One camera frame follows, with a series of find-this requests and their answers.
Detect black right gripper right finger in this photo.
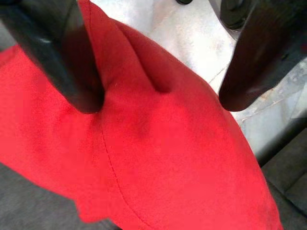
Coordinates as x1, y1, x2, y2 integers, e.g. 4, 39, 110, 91
219, 0, 307, 113

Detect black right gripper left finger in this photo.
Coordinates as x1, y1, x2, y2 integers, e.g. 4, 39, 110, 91
0, 0, 106, 115

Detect red pillow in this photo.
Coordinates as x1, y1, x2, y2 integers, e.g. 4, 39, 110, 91
0, 0, 285, 230

